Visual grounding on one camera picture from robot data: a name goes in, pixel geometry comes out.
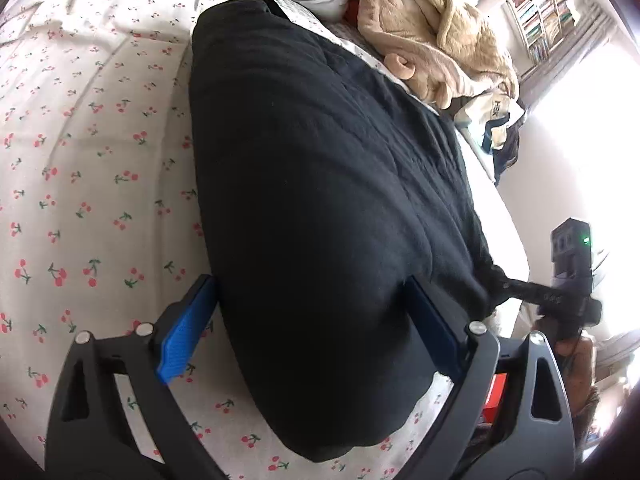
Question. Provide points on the grey curtain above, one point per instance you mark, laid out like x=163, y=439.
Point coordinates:
x=575, y=55

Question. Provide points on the beige fleece blanket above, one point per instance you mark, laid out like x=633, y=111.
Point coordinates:
x=440, y=45

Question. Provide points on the person's right forearm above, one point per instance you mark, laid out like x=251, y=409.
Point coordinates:
x=580, y=375

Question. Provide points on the white bookshelf with books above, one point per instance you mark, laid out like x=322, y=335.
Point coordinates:
x=542, y=7

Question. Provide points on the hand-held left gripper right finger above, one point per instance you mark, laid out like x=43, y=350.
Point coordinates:
x=435, y=330

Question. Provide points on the white and blue tote bag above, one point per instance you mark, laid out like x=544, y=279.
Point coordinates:
x=492, y=115

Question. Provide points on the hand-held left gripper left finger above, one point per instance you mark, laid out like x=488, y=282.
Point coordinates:
x=185, y=335

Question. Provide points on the cherry print bed sheet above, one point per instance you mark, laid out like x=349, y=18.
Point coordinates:
x=100, y=160

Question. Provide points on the dark clothing pile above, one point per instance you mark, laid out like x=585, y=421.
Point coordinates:
x=507, y=160

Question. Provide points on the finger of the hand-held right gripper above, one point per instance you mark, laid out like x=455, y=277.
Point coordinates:
x=520, y=287

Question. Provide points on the red box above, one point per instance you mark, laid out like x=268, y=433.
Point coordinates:
x=496, y=395

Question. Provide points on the black pants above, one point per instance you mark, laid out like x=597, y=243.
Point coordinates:
x=325, y=200

